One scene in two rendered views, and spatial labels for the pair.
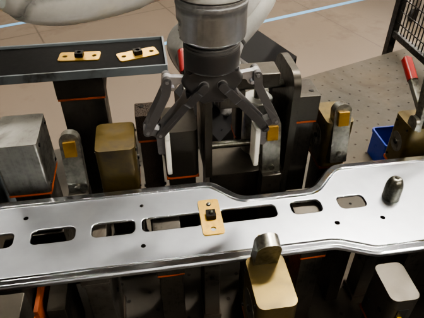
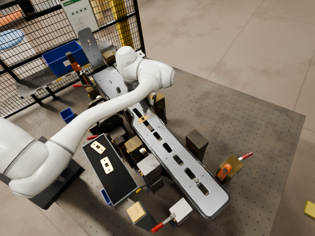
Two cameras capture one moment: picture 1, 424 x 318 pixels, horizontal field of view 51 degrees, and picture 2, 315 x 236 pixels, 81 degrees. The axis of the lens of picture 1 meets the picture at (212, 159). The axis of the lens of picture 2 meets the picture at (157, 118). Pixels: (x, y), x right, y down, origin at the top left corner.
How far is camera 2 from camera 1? 1.10 m
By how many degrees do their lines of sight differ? 68
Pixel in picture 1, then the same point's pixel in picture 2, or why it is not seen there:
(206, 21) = not seen: hidden behind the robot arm
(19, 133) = (149, 162)
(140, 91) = not seen: outside the picture
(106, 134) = (133, 146)
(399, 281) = not seen: hidden behind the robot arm
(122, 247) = (161, 130)
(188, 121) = (117, 129)
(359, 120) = (48, 132)
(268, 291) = (160, 96)
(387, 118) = (46, 124)
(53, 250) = (171, 143)
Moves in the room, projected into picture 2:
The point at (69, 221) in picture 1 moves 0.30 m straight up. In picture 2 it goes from (161, 147) to (156, 120)
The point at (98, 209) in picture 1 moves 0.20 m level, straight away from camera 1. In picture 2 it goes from (153, 143) to (130, 167)
